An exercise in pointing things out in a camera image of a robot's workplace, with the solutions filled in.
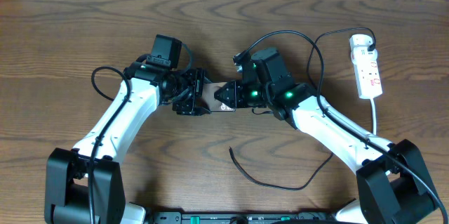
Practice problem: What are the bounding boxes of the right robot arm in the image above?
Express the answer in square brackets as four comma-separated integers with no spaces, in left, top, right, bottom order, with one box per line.
[214,48,448,224]

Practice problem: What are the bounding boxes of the white USB charger plug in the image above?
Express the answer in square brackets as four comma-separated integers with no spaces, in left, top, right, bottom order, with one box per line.
[349,34,376,55]

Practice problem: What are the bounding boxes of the white power strip cord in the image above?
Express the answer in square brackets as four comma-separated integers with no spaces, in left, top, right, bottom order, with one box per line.
[369,97,377,136]

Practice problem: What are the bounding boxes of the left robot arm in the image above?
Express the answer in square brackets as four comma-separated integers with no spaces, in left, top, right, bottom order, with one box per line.
[44,34,210,224]

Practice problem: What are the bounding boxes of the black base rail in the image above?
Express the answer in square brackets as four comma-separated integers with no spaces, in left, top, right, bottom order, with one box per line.
[145,211,335,224]

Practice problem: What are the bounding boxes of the white power strip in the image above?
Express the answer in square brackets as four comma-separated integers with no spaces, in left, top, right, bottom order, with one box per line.
[351,46,382,99]

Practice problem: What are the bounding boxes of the black USB charging cable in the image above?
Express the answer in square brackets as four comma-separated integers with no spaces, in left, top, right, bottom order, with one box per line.
[228,27,377,192]

